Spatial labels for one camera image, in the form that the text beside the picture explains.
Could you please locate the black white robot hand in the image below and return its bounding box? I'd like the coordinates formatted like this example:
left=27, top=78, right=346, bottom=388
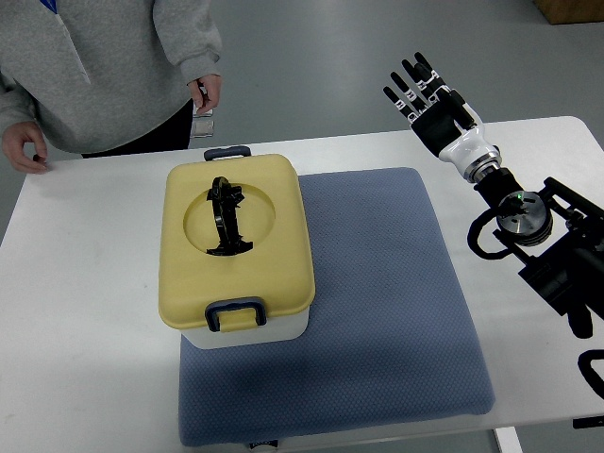
left=383, top=52, right=501, bottom=183

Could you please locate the person's left hand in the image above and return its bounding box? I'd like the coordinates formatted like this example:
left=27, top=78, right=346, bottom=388
left=187, top=74, right=223, bottom=109

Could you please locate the person's right hand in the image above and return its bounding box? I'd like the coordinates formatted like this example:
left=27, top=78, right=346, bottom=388
left=2, top=122, right=48, bottom=175

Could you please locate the black lid handle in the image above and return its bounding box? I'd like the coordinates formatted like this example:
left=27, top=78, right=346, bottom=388
left=207, top=176, right=254, bottom=257

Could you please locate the yellow box lid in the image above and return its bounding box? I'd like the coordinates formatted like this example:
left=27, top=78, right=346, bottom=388
left=159, top=154, right=315, bottom=334

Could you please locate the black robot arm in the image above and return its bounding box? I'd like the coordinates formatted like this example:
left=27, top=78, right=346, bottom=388
left=467, top=165, right=603, bottom=339

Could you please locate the brown cardboard box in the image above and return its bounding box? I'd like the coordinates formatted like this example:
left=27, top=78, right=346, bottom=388
left=533, top=0, right=603, bottom=25

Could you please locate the white storage box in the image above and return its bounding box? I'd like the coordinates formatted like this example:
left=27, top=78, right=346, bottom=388
left=180, top=307, right=310, bottom=349

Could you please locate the upper metal floor plate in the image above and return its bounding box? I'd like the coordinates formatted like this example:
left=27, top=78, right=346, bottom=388
left=193, top=105, right=213, bottom=117

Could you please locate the metal floor plate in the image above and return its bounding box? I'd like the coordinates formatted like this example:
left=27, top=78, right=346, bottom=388
left=193, top=105, right=213, bottom=117
left=190, top=119, right=214, bottom=138

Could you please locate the lower metal floor plate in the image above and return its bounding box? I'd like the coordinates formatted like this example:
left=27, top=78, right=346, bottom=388
left=190, top=119, right=214, bottom=138

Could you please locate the person in grey sweater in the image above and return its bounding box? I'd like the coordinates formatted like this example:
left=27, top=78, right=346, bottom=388
left=1, top=1, right=222, bottom=154

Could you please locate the blue padded mat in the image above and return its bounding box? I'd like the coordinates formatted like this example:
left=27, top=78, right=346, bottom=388
left=179, top=168, right=495, bottom=446

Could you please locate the white table leg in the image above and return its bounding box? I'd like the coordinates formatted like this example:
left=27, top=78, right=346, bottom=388
left=494, top=427, right=523, bottom=453

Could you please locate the black table bracket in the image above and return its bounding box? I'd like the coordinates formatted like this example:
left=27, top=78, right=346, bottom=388
left=572, top=415, right=604, bottom=429

